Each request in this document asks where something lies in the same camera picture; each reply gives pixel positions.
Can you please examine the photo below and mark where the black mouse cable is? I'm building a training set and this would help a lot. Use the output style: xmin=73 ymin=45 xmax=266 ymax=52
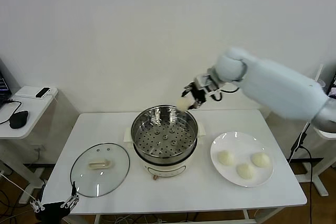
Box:
xmin=0 ymin=99 xmax=23 ymax=125

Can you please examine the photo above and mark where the flat white box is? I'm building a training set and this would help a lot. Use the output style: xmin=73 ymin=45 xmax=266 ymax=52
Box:
xmin=15 ymin=87 xmax=58 ymax=100

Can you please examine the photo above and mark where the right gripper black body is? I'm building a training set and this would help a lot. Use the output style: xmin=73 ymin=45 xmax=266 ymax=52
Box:
xmin=189 ymin=84 xmax=215 ymax=104

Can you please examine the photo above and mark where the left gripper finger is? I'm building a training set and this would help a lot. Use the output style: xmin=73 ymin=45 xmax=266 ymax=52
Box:
xmin=29 ymin=182 xmax=46 ymax=213
xmin=64 ymin=180 xmax=80 ymax=208

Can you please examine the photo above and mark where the black cable with inline box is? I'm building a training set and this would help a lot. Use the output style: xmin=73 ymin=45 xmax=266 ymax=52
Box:
xmin=287 ymin=121 xmax=320 ymax=224

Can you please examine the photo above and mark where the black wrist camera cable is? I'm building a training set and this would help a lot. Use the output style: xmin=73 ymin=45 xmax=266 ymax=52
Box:
xmin=213 ymin=84 xmax=238 ymax=102

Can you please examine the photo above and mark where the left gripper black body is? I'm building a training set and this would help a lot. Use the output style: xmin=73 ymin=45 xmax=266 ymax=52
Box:
xmin=35 ymin=201 xmax=66 ymax=224

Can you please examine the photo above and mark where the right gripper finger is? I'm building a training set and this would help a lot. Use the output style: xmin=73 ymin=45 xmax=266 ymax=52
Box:
xmin=180 ymin=82 xmax=195 ymax=98
xmin=187 ymin=100 xmax=203 ymax=111

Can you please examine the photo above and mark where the black computer mouse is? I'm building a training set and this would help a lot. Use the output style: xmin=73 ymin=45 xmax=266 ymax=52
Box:
xmin=9 ymin=110 xmax=29 ymax=130

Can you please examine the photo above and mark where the white side desk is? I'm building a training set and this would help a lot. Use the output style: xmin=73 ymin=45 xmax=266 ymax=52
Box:
xmin=0 ymin=85 xmax=59 ymax=205
xmin=288 ymin=126 xmax=336 ymax=197

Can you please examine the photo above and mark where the black open laptop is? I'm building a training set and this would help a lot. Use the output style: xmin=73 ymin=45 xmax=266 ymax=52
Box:
xmin=327 ymin=73 xmax=336 ymax=98
xmin=0 ymin=58 xmax=13 ymax=109

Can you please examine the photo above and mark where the round white plate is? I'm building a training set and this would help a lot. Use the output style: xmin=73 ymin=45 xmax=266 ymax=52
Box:
xmin=209 ymin=131 xmax=275 ymax=188

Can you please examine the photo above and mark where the plastic cup with straw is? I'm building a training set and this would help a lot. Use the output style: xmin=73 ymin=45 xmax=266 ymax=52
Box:
xmin=316 ymin=64 xmax=324 ymax=83

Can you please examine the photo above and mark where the round glass pot lid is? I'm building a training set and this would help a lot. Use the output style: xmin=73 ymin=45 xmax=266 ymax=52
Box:
xmin=69 ymin=142 xmax=131 ymax=198

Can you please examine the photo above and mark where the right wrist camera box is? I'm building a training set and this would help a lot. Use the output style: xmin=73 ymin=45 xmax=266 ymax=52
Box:
xmin=194 ymin=74 xmax=214 ymax=90

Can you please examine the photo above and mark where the small black handheld device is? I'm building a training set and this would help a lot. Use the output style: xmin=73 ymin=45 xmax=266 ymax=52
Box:
xmin=35 ymin=87 xmax=51 ymax=99

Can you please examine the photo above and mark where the white steamed baozi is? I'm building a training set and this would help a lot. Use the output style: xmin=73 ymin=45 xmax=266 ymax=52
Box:
xmin=236 ymin=163 xmax=256 ymax=180
xmin=175 ymin=101 xmax=191 ymax=116
xmin=251 ymin=152 xmax=270 ymax=168
xmin=218 ymin=150 xmax=235 ymax=167

